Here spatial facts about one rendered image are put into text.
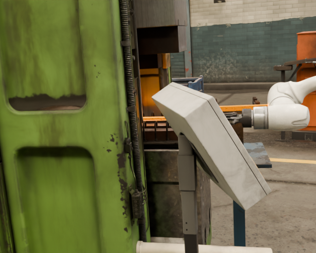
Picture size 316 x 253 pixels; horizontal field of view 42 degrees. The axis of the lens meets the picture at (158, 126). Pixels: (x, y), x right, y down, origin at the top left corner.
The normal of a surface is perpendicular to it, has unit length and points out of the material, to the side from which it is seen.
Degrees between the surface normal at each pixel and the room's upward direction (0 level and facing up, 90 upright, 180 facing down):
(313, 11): 91
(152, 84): 90
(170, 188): 90
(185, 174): 90
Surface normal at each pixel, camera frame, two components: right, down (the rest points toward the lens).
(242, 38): -0.39, 0.24
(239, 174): 0.22, 0.20
